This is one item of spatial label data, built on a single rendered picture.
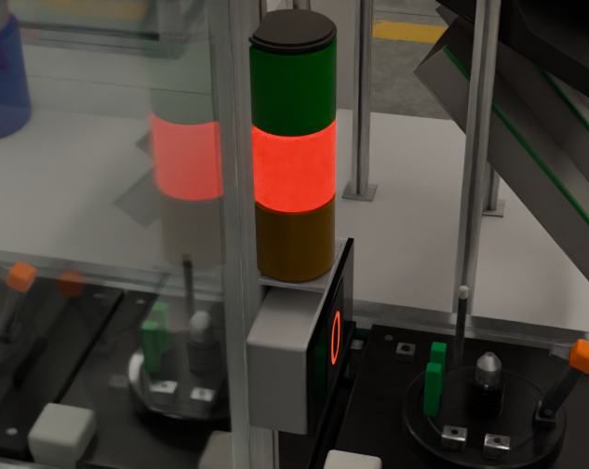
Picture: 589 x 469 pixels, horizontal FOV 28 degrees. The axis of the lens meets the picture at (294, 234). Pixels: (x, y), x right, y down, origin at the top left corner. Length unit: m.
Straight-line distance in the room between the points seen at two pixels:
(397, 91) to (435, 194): 2.15
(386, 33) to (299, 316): 3.39
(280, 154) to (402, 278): 0.75
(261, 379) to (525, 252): 0.78
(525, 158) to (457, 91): 0.09
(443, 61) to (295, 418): 0.48
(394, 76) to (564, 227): 2.65
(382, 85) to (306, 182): 3.06
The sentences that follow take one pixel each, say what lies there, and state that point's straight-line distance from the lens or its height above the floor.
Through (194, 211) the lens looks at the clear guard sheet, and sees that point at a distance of 0.61.
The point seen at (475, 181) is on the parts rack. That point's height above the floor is 1.10.
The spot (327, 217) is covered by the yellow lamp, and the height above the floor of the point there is 1.30.
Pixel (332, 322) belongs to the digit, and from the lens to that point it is 0.73.
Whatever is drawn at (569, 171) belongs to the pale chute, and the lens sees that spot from 1.25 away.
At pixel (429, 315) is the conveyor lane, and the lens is 1.17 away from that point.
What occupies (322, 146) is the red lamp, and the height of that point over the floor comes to 1.35.
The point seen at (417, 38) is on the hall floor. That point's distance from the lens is 4.05.
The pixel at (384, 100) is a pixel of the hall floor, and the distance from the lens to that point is 3.63.
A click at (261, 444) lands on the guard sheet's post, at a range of 0.81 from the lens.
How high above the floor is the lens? 1.68
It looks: 34 degrees down
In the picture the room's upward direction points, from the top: 1 degrees counter-clockwise
